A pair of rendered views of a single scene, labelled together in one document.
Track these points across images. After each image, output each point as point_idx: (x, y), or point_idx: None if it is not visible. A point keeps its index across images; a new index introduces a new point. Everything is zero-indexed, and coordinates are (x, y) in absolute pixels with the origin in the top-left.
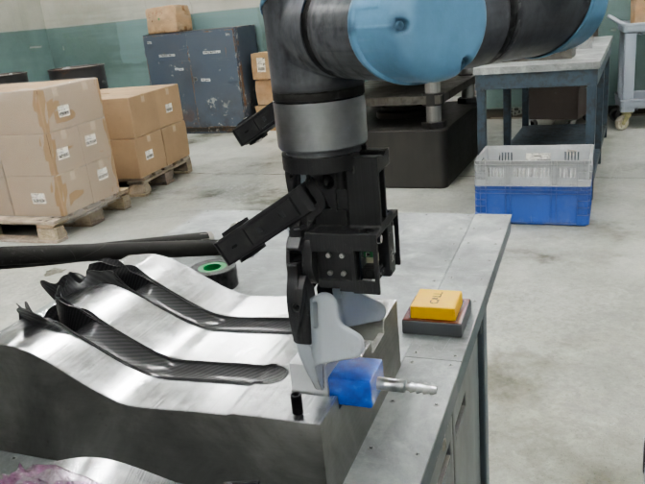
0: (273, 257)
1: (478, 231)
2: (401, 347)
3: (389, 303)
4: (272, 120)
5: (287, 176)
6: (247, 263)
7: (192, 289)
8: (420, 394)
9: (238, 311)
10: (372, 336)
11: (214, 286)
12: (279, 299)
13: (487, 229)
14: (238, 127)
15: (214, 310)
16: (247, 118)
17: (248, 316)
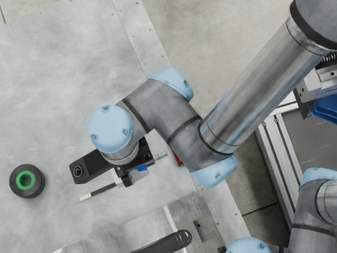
0: (26, 125)
1: (127, 14)
2: (188, 179)
3: (200, 196)
4: (104, 172)
5: (126, 186)
6: (17, 143)
7: (103, 251)
8: (224, 211)
9: (133, 243)
10: (204, 216)
11: (105, 237)
12: (142, 220)
13: (129, 7)
14: (81, 182)
15: (123, 252)
16: (82, 174)
17: (143, 245)
